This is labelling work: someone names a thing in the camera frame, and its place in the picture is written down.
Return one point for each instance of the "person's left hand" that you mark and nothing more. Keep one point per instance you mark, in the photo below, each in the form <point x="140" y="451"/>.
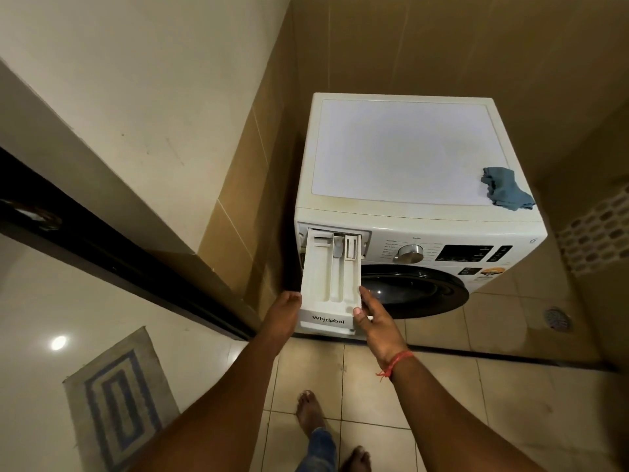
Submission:
<point x="282" y="317"/>

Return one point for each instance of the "person's right hand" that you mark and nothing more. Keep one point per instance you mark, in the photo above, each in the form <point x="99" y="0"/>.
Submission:
<point x="381" y="334"/>

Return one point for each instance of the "white washing machine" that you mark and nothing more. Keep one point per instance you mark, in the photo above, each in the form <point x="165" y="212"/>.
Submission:
<point x="408" y="152"/>

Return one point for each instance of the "blue cloth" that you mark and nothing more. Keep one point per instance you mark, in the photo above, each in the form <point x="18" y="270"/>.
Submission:
<point x="506" y="189"/>

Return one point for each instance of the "person's left forearm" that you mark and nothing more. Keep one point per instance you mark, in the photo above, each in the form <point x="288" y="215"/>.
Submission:
<point x="211" y="417"/>

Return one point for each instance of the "person's right forearm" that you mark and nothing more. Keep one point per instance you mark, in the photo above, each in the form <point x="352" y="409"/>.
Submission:
<point x="452" y="422"/>

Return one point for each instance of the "person's left foot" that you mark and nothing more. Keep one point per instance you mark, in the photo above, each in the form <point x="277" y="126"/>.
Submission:
<point x="309" y="412"/>

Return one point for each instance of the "person's foot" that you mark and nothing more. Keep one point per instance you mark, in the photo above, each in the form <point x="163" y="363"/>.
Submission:
<point x="356" y="461"/>
<point x="309" y="412"/>

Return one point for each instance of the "person's right foot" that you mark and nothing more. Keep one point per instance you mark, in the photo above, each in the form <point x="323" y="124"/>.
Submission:
<point x="356" y="461"/>

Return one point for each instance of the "red thread wristband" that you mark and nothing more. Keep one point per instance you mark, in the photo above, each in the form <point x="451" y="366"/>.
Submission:
<point x="398" y="361"/>

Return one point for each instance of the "round steel floor drain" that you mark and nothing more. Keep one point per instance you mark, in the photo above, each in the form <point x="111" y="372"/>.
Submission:
<point x="557" y="319"/>

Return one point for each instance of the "grey blue-striped floor mat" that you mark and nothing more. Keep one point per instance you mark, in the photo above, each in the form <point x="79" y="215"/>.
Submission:
<point x="123" y="403"/>

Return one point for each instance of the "dark door frame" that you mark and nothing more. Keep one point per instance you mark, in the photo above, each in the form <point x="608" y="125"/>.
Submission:
<point x="98" y="250"/>

